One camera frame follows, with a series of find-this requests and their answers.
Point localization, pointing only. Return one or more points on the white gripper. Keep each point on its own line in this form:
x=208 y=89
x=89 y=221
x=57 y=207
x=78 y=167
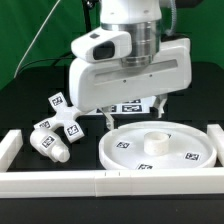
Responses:
x=103 y=84

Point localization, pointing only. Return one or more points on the white round table top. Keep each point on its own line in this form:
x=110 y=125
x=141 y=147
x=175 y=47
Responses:
x=156 y=145

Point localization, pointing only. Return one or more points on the white cross-shaped table base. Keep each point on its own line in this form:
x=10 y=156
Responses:
x=65 y=117

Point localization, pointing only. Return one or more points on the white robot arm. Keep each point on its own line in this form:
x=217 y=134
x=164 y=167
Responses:
x=125 y=59

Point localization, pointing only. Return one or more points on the white tag sheet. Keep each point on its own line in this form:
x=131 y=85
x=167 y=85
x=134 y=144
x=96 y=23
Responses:
x=133 y=107

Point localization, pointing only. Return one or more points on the white front fence rail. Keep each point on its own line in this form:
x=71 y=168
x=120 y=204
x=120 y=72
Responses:
x=98 y=183

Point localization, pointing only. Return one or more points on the white left fence rail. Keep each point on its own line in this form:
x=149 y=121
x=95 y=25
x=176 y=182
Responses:
x=9 y=148

